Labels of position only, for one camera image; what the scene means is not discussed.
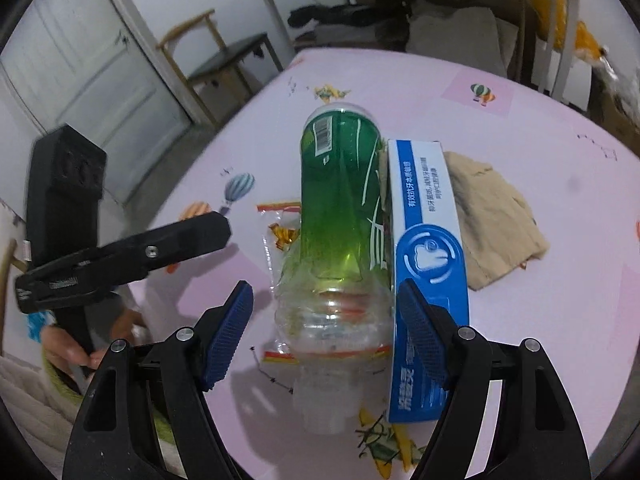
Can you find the metal shelf with items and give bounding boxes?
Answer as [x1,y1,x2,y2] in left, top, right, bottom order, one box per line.
[240,0,597,111]

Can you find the blue and white toothpaste box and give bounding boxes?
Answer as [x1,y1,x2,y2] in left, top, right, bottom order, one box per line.
[384,138,471,424]

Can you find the black clothes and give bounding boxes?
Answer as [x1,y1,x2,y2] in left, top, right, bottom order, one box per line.
[289,3,383,32]

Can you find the beige cloth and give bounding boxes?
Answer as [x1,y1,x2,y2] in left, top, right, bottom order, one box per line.
[444,151,551,291]

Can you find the person's left hand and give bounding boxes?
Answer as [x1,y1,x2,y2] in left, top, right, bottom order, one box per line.
[42,310,148,376]

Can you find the pink printed tablecloth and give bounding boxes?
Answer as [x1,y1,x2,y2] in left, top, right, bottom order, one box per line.
[95,47,640,480]

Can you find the fuzzy blanket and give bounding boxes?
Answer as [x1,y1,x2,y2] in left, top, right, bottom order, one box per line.
[0,354,87,480]

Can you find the green plastic bottle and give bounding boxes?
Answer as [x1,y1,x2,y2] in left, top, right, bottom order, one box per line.
[272,102,397,434]

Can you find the blue wrapper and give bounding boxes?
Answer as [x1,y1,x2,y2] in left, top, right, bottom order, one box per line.
[25,310,57,344]

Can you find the wooden chair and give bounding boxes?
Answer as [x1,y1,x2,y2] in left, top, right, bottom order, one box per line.
[157,8,284,132]

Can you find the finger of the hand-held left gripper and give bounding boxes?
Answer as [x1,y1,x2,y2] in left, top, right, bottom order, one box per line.
[75,211,232,293]

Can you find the beige cushion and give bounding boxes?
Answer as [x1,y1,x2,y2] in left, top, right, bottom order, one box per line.
[404,7,507,80]

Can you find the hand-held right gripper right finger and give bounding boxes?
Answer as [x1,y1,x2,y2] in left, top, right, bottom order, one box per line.
[397,279,594,480]

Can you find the yellow plastic bag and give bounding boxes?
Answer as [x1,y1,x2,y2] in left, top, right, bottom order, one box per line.
[529,0,607,62]

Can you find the white door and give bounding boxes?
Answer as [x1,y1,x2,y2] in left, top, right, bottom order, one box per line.
[0,0,194,207]

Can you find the clear wrapper with red stripes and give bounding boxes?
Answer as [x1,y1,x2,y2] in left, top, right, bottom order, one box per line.
[254,202,398,367]

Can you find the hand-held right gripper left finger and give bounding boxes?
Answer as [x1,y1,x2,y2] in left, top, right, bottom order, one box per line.
[62,280,255,480]

